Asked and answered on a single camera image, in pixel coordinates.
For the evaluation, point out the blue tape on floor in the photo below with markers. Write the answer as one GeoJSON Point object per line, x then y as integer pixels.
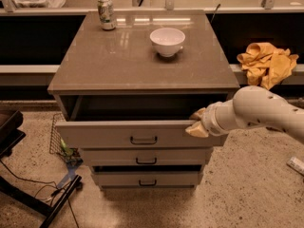
{"type": "Point", "coordinates": [70, 175]}

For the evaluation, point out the grey middle drawer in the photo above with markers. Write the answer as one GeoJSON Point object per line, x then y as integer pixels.
{"type": "Point", "coordinates": [125, 157]}

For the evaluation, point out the grey drawer cabinet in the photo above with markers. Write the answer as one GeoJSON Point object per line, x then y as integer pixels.
{"type": "Point", "coordinates": [123, 62]}

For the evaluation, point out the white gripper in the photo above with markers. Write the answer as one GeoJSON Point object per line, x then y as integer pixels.
{"type": "Point", "coordinates": [209, 120]}

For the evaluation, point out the white ceramic bowl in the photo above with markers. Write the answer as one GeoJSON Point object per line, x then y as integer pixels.
{"type": "Point", "coordinates": [167, 41]}

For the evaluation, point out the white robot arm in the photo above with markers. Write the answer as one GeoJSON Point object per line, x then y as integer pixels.
{"type": "Point", "coordinates": [251, 106]}

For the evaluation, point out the green bottle in basket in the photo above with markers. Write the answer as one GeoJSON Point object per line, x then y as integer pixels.
{"type": "Point", "coordinates": [68, 151]}

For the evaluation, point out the wire mesh basket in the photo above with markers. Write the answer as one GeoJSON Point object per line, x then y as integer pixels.
{"type": "Point", "coordinates": [55, 142]}

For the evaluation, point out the black chair frame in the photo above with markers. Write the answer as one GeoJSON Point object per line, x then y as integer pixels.
{"type": "Point", "coordinates": [34, 170]}

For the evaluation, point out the grey drawer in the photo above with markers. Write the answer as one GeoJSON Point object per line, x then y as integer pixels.
{"type": "Point", "coordinates": [147, 179]}
{"type": "Point", "coordinates": [136, 121]}
{"type": "Point", "coordinates": [125, 157]}

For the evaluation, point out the grey top drawer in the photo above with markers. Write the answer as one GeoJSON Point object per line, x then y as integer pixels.
{"type": "Point", "coordinates": [136, 121]}

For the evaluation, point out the white box on floor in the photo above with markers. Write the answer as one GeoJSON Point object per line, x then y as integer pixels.
{"type": "Point", "coordinates": [297, 165]}

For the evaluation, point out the crumpled yellow cloth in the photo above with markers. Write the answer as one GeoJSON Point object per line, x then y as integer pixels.
{"type": "Point", "coordinates": [266, 65]}

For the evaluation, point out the grey bottom drawer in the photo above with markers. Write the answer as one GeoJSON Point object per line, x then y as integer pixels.
{"type": "Point", "coordinates": [147, 179]}

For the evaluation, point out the green white soda can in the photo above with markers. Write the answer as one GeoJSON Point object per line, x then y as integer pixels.
{"type": "Point", "coordinates": [106, 14]}

